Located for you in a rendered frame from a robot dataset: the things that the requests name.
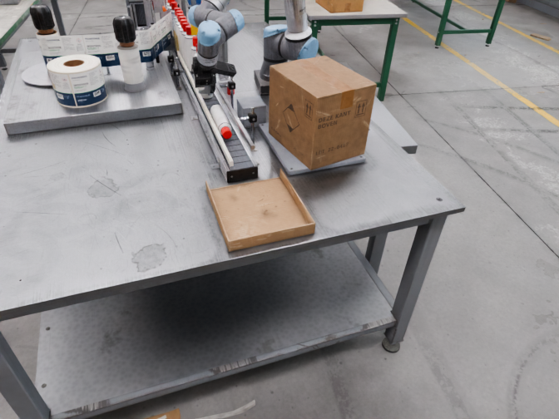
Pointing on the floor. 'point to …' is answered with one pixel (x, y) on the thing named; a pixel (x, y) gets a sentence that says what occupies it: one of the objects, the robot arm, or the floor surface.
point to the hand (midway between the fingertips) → (210, 92)
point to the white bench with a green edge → (10, 18)
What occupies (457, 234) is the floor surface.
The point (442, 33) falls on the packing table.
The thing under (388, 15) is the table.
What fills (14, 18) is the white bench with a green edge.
